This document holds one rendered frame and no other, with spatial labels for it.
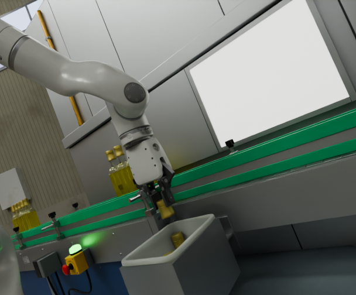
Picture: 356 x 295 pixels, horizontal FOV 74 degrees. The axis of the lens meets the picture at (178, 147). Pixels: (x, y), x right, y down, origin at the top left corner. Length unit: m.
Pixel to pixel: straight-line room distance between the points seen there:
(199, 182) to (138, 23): 0.72
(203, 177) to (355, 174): 0.37
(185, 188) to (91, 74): 0.45
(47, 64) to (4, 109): 4.64
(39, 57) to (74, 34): 0.85
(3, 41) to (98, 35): 0.71
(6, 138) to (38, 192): 1.12
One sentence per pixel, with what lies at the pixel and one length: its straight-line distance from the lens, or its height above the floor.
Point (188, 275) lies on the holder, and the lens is 0.54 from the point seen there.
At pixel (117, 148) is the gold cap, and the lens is 0.99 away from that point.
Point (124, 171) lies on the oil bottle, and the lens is 0.97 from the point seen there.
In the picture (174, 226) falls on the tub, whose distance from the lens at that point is 0.75.
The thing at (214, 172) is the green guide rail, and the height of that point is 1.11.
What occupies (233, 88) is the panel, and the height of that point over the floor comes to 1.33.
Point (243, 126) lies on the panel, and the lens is 0.83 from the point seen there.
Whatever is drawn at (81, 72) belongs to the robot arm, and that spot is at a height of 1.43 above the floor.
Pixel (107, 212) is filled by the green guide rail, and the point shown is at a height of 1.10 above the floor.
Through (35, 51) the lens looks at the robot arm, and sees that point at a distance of 0.64.
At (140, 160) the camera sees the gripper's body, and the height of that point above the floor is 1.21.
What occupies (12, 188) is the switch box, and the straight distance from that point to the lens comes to 4.97.
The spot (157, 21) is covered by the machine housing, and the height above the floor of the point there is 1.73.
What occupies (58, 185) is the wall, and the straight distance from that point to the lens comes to 4.60.
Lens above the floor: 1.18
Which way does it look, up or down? 3 degrees up
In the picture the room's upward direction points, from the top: 22 degrees counter-clockwise
